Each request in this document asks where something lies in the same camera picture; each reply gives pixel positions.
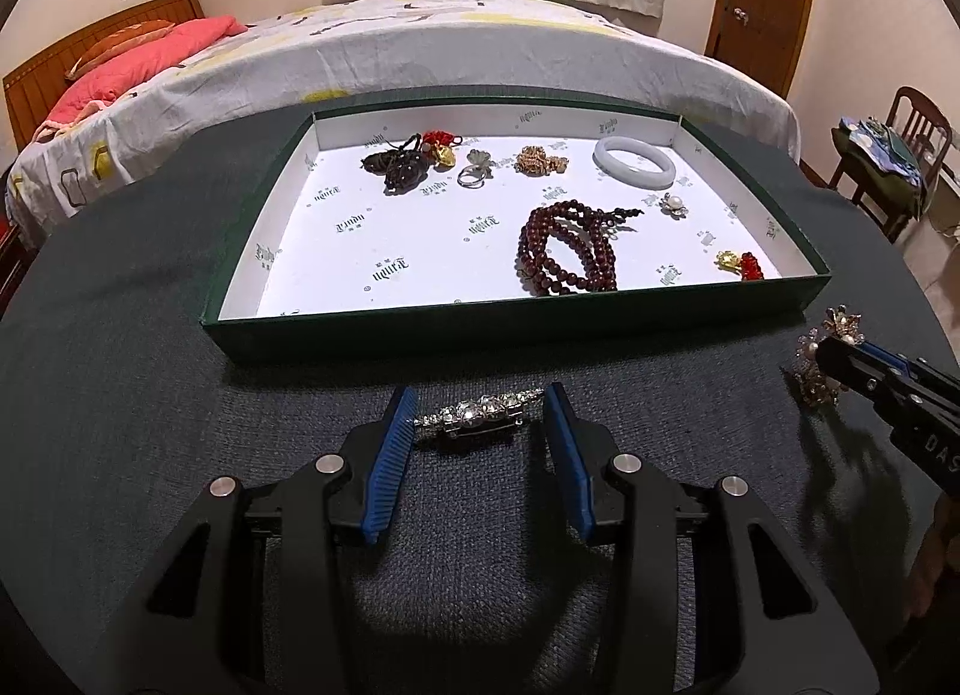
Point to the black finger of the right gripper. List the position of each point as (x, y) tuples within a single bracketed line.
[(862, 372)]

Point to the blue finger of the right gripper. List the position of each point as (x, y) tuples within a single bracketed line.
[(899, 362)]

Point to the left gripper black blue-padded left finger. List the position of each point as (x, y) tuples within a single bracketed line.
[(242, 559)]

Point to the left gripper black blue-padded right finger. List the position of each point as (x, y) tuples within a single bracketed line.
[(764, 621)]

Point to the pearl gold flower brooch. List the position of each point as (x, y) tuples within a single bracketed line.
[(815, 353)]

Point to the small pearl flower brooch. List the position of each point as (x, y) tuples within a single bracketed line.
[(673, 206)]

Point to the silver rhinestone brooch bar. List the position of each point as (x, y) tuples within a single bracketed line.
[(485, 414)]

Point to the white jade bangle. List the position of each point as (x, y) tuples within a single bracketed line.
[(634, 162)]

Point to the rose gold cluster brooch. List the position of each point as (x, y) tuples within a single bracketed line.
[(534, 161)]

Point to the red knotted tassel charm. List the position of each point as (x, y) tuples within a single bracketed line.
[(404, 167)]

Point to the green shallow jewelry tray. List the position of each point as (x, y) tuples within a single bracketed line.
[(321, 257)]

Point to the person's hand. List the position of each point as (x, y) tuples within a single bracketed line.
[(938, 551)]

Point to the small gold red charm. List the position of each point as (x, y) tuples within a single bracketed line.
[(745, 265)]

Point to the clothes pile on chair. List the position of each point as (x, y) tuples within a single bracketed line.
[(885, 160)]

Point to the dark grey table cloth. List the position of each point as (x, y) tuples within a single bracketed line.
[(117, 409)]

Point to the wooden chair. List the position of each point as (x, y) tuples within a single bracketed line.
[(928, 135)]

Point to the dark wooden nightstand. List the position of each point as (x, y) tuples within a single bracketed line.
[(15, 259)]

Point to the bed with patterned sheet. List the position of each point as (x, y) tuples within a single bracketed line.
[(368, 45)]

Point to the pink pillow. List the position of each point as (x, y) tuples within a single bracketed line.
[(104, 84)]

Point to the wooden headboard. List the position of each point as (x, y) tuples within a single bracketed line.
[(35, 86)]

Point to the orange cushion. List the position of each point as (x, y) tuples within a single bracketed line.
[(117, 44)]

